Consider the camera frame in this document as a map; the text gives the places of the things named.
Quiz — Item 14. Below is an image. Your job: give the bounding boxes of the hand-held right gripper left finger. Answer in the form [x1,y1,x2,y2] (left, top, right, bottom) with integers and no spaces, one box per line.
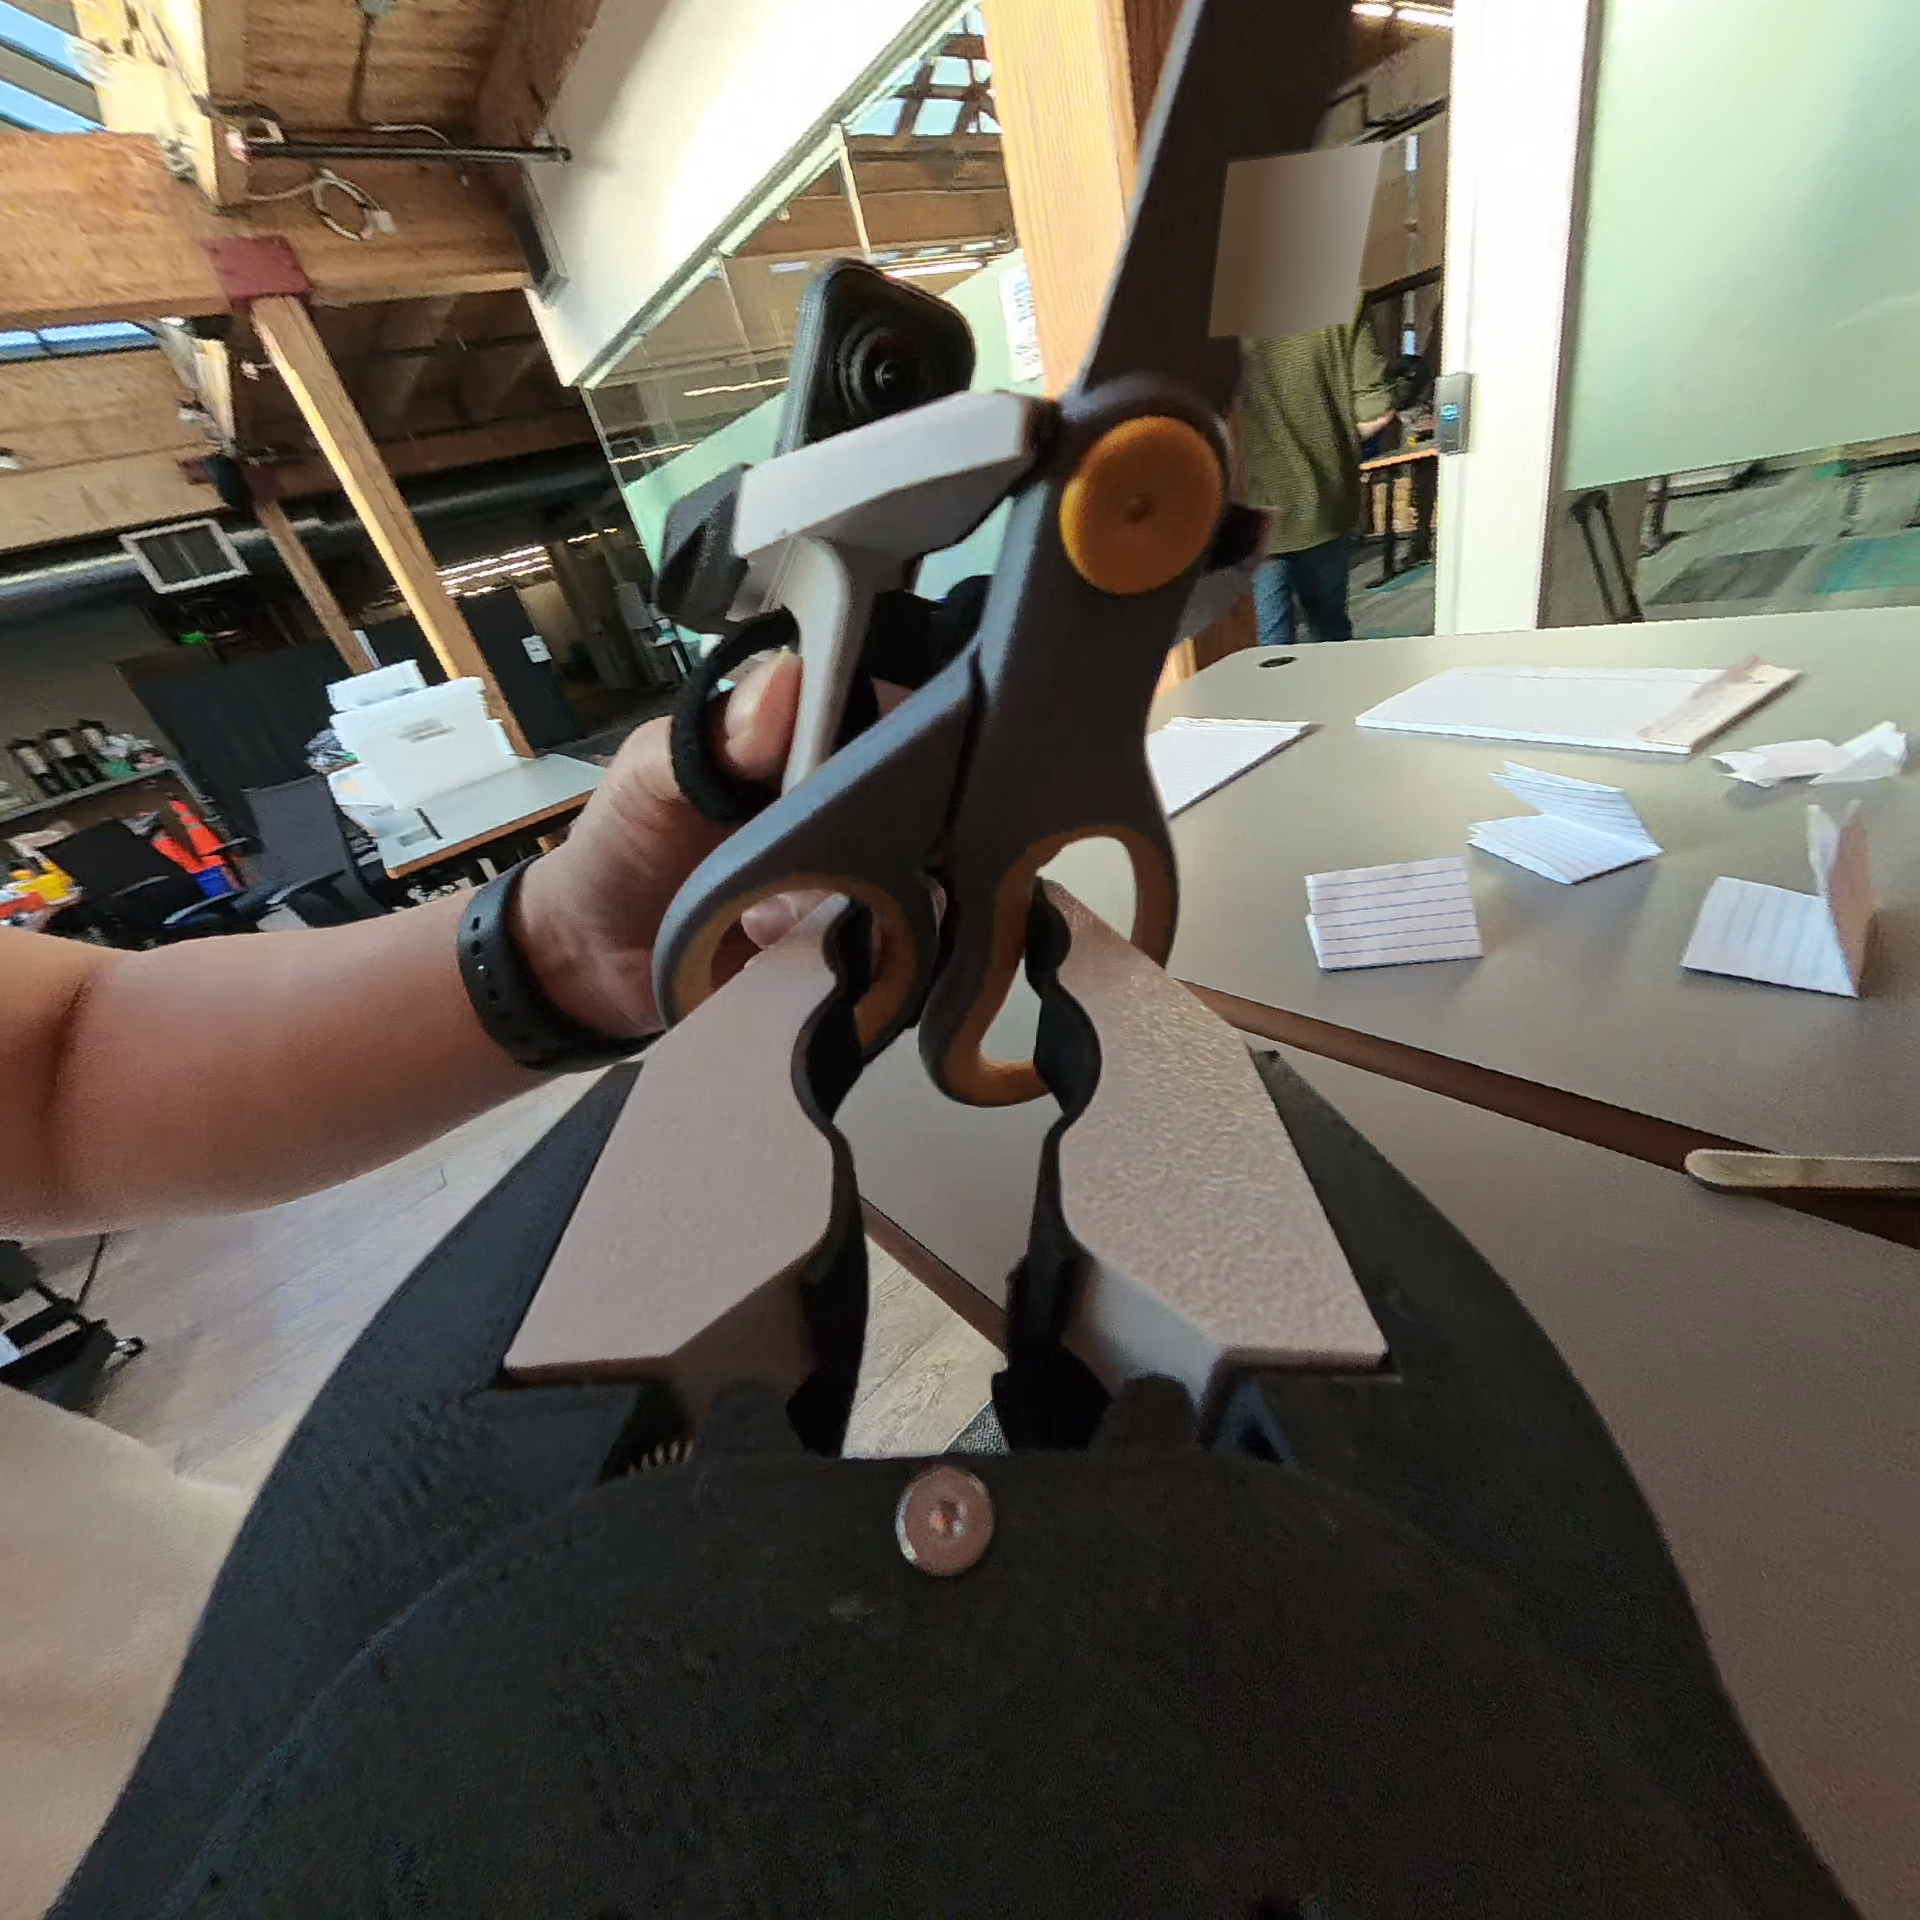
[502,914,865,1455]

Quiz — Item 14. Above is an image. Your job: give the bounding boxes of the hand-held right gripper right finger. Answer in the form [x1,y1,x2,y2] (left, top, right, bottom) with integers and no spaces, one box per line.
[1001,881,1391,1413]

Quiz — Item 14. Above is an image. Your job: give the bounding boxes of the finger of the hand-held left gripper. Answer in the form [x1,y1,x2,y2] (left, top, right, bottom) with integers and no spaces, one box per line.
[1183,508,1277,632]
[731,392,1056,559]

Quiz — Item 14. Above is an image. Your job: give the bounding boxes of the lined paper sheet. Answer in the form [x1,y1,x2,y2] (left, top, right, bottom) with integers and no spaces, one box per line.
[1680,802,1873,999]
[1304,856,1484,970]

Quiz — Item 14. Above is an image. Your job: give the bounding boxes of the metal tweezers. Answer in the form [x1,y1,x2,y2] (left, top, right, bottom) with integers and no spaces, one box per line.
[1681,1146,1920,1198]

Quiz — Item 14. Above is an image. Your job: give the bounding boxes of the person's left forearm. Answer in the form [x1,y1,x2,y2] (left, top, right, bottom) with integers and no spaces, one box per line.
[0,890,527,1242]

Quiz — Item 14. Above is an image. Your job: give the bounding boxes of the person's left hand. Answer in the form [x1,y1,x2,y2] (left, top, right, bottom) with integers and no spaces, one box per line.
[509,652,847,1040]

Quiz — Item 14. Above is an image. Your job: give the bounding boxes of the long lined legal pad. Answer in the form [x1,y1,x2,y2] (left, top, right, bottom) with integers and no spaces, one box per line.
[1147,718,1318,818]

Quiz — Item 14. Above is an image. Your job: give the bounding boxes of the thick wooden column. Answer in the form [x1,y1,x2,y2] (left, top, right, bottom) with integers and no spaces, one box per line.
[982,0,1203,693]

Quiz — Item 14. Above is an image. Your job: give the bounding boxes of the dark wristband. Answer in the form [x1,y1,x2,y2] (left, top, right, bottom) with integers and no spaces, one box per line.
[457,855,663,1071]

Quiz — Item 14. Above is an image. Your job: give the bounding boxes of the lined notepad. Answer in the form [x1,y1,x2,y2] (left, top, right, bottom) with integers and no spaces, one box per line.
[1358,655,1800,753]

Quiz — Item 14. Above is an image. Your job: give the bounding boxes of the white grid-creased folded paper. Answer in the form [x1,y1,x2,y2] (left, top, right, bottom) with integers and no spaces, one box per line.
[1468,760,1663,888]

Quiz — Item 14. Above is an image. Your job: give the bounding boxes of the grey table with black legs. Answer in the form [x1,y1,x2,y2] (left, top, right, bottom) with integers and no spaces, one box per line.
[374,749,608,887]

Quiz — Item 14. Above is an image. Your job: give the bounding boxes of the black office chair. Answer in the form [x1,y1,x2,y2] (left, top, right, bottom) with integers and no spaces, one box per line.
[240,776,396,924]

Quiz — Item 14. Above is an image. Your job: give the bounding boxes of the crumpled white paper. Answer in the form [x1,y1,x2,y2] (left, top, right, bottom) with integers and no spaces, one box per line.
[1709,722,1911,789]

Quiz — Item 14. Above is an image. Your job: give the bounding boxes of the white vent grille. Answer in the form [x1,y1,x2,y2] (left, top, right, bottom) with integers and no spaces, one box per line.
[119,517,249,590]

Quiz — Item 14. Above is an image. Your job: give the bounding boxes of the beige shirt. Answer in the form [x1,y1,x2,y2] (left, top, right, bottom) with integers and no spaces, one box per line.
[0,1381,265,1920]

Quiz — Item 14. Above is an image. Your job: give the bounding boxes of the wooden beam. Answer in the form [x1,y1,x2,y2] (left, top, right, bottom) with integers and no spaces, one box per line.
[0,132,534,324]

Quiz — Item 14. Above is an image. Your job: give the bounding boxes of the white door frame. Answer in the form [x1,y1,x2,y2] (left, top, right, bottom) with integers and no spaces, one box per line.
[1431,0,1605,639]

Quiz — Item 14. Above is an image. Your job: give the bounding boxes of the white coiled cable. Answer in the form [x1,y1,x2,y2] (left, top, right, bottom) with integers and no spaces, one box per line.
[247,164,396,241]

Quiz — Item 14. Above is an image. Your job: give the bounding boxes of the red metal bracket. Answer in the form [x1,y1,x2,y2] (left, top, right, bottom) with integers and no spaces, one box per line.
[201,237,312,303]

